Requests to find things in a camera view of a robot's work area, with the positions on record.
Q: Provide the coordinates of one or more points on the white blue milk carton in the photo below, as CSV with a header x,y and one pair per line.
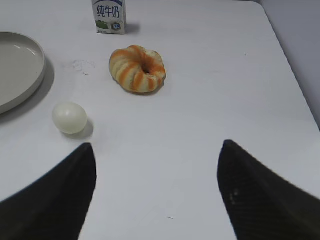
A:
x,y
110,16

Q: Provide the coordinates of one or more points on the beige round plate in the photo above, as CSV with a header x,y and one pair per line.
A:
x,y
22,69

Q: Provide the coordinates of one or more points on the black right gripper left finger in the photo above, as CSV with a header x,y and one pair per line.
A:
x,y
55,206

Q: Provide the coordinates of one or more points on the orange striped round croissant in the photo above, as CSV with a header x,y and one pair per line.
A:
x,y
137,70

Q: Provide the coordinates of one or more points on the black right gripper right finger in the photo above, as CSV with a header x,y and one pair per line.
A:
x,y
260,204

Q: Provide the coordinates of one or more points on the white egg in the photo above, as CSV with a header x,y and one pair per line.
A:
x,y
69,117

